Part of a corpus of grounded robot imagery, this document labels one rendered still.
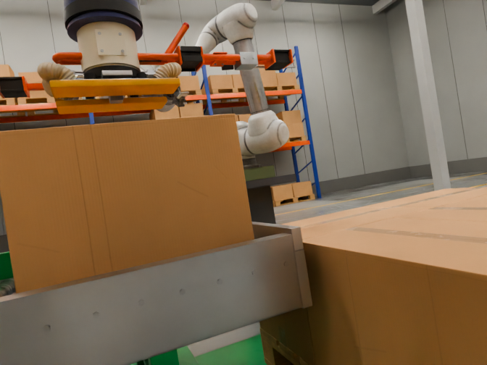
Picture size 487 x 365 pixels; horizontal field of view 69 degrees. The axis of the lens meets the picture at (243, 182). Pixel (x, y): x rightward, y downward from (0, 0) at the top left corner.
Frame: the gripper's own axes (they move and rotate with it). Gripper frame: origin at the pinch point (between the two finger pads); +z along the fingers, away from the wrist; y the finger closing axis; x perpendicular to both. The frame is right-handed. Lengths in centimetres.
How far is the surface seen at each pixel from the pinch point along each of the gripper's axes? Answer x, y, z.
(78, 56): 34.9, -0.8, 17.4
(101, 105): 30.3, 11.7, 9.4
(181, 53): 4.2, -1.0, 18.3
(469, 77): -1006, -141, -529
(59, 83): 41, 11, 29
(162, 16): -220, -437, -823
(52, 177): 46, 34, 34
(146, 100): 16.4, 11.1, 9.9
